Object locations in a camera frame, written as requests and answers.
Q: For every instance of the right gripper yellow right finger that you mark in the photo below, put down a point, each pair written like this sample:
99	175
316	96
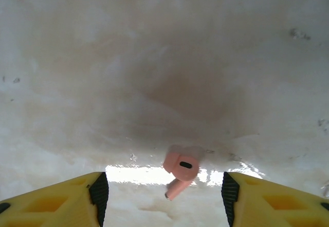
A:
277	203

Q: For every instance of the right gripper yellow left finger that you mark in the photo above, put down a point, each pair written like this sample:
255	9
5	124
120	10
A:
51	203

